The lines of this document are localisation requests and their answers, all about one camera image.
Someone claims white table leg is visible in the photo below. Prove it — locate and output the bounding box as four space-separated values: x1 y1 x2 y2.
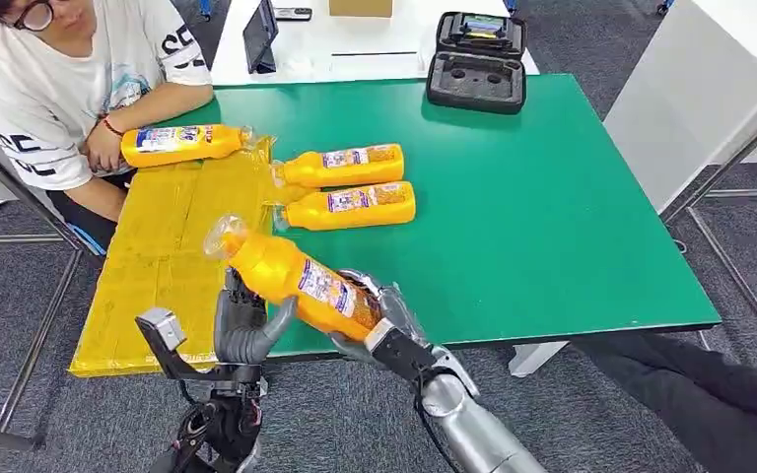
509 340 569 378

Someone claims black tablet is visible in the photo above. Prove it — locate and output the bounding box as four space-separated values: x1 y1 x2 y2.
242 0 280 75

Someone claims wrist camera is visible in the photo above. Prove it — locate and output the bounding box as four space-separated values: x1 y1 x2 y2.
135 307 190 380
364 318 442 387

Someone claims yellow sheet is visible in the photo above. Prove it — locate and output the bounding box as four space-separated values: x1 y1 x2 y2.
68 135 275 380

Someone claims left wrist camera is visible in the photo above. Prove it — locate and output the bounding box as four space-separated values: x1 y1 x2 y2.
135 307 190 380

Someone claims white panel board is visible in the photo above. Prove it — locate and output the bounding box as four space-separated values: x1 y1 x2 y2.
603 0 757 214

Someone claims black foam-lined case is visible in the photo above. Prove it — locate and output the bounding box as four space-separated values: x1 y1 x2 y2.
425 11 528 116

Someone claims orange detergent bottle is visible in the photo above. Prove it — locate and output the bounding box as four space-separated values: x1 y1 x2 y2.
203 215 385 344
120 123 255 169
272 181 418 233
270 143 406 190

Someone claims person's left hand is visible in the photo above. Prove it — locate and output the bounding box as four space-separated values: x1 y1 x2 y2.
81 119 125 175

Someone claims green table mat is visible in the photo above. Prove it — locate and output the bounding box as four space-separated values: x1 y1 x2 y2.
156 73 723 361

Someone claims person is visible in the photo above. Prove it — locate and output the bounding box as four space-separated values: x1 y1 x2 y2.
0 0 215 252

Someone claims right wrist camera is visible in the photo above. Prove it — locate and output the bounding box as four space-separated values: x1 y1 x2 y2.
364 318 442 387

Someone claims brown cardboard box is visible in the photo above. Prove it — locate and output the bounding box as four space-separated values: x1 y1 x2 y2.
327 0 394 19

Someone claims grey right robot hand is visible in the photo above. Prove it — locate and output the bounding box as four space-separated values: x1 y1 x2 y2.
329 268 430 364

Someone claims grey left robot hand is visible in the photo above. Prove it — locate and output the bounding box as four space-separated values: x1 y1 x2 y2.
213 266 298 367

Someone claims metal floor frame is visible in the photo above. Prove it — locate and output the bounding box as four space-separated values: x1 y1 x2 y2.
658 94 757 361
0 140 86 451

